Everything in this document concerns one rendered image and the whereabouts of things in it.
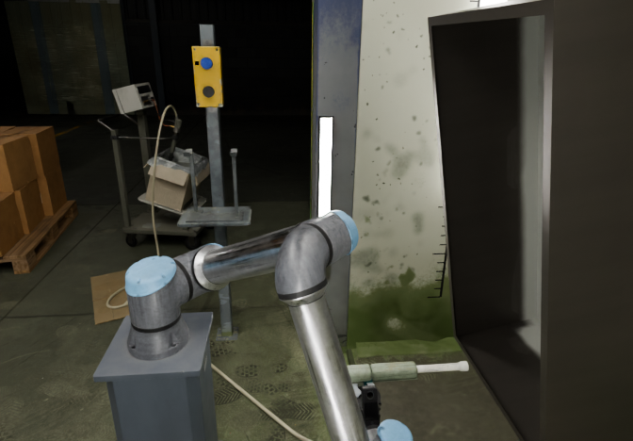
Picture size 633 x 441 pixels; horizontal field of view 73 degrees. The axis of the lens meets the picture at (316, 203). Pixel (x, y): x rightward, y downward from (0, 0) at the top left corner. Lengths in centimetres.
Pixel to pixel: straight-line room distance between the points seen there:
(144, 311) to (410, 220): 127
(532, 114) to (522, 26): 28
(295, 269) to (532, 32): 107
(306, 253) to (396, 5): 126
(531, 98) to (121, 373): 154
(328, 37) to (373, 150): 52
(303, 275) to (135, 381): 73
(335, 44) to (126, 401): 149
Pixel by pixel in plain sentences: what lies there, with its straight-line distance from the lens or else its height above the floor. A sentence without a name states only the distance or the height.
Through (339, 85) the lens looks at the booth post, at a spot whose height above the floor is 140.
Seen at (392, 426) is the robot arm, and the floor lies 63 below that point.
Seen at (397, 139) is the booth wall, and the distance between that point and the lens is 197.
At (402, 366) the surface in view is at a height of 56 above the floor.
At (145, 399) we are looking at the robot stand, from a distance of 152.
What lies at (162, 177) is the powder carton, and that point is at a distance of 342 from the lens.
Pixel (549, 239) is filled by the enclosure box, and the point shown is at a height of 118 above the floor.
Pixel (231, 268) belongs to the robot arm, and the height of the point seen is 94.
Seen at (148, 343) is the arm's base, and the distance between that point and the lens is 146.
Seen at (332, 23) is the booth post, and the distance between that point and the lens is 187.
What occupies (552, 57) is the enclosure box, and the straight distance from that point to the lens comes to 90.
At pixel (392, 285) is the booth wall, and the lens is 225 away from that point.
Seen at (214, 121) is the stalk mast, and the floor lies 122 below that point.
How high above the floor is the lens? 154
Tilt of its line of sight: 20 degrees down
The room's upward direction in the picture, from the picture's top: 1 degrees clockwise
